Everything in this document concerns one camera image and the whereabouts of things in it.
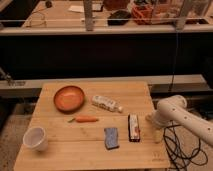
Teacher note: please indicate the black whiteboard eraser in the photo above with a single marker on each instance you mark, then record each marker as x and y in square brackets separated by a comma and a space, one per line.
[133, 128]

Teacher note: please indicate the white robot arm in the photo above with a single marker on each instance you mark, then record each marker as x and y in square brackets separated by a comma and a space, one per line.
[174, 109]

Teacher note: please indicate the white plastic bottle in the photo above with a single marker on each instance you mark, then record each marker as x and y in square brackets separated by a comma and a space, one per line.
[106, 103]

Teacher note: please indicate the orange wooden bowl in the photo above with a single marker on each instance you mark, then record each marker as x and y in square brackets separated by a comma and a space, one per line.
[69, 98]

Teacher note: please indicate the orange toy carrot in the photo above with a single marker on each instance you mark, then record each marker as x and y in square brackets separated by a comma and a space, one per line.
[83, 119]

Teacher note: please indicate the wooden board table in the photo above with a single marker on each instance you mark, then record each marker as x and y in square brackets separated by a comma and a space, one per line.
[81, 146]

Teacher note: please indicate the black bowl on shelf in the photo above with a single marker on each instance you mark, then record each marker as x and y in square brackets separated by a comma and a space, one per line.
[119, 17]

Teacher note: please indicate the orange crate on shelf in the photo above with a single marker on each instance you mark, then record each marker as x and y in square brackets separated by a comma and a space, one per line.
[142, 14]

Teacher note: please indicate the white paper sheet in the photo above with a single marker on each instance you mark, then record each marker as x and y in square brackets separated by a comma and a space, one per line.
[76, 8]

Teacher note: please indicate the white paper cup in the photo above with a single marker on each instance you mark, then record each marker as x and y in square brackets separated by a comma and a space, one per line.
[35, 139]

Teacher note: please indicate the grey metal post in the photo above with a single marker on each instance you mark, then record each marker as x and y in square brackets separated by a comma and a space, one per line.
[181, 20]
[88, 14]

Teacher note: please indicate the grey metal post right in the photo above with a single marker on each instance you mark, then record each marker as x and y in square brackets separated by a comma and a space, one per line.
[181, 20]

